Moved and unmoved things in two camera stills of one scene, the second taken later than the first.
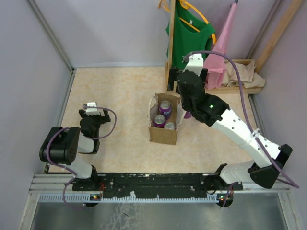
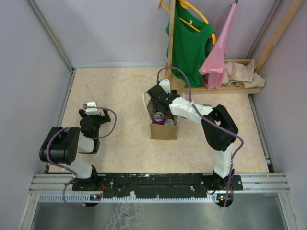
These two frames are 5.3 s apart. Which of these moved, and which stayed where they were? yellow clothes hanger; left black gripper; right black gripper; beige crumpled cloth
Moved: right black gripper
Stayed: left black gripper; yellow clothes hanger; beige crumpled cloth
